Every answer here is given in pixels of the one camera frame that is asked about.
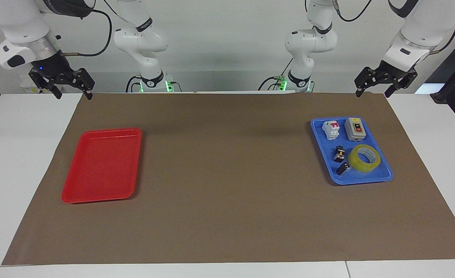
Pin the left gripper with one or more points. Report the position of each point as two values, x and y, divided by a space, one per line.
394 72

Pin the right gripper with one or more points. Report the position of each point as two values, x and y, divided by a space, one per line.
49 65

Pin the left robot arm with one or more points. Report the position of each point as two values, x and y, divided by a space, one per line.
424 23

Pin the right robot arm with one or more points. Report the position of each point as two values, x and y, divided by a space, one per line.
19 23

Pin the yellow tape roll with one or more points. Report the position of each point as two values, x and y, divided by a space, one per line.
353 160

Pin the white circuit breaker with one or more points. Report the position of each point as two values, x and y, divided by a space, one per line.
330 130

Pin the small black electrical part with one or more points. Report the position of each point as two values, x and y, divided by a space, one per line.
343 168
339 153

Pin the red plastic tray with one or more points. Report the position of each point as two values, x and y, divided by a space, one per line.
104 166

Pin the blue plastic tray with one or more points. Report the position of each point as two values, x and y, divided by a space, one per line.
360 178

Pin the grey switch box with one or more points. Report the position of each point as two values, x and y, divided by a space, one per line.
355 129

